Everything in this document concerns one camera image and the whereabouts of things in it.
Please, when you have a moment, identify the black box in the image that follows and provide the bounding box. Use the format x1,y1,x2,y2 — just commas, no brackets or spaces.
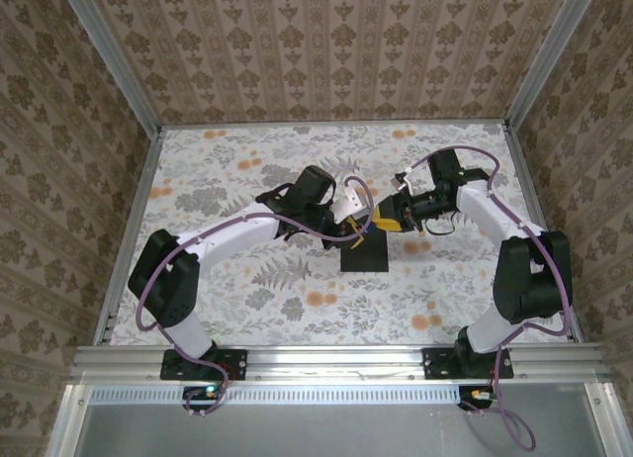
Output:
339,227,391,274

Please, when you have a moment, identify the floral tablecloth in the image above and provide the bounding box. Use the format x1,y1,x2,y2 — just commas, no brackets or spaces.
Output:
109,124,570,347

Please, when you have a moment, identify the grey metal panel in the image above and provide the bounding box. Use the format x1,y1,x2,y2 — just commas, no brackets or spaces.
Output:
46,383,633,457

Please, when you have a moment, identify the thin black right gripper cable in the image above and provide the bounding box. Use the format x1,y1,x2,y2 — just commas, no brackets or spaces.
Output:
423,211,457,237

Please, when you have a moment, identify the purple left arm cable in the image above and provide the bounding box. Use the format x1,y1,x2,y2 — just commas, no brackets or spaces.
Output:
136,176,376,419

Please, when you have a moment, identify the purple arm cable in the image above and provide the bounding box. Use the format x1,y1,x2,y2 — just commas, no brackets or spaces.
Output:
136,176,376,419
403,144,575,452

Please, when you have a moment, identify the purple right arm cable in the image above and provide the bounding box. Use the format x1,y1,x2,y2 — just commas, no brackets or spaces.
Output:
403,144,575,452

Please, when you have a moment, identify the aluminium side rail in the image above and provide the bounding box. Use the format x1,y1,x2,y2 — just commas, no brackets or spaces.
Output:
501,123,584,343
92,128,165,347

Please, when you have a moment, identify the aluminium rear rail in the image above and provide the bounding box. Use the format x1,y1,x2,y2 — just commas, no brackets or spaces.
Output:
157,122,510,131

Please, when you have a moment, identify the aluminium mounting rail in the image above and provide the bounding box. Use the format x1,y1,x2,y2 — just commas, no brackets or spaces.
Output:
68,342,612,384

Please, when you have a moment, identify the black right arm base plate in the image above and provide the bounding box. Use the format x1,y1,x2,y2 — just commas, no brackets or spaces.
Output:
421,346,514,382

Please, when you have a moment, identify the slotted grey cable duct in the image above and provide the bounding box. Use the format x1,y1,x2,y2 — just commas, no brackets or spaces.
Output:
88,385,461,405

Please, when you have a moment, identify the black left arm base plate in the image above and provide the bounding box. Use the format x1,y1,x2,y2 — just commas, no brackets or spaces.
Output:
158,348,248,381

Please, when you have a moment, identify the aluminium corner post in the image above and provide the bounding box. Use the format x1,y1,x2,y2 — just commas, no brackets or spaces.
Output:
54,0,165,135
502,0,602,132

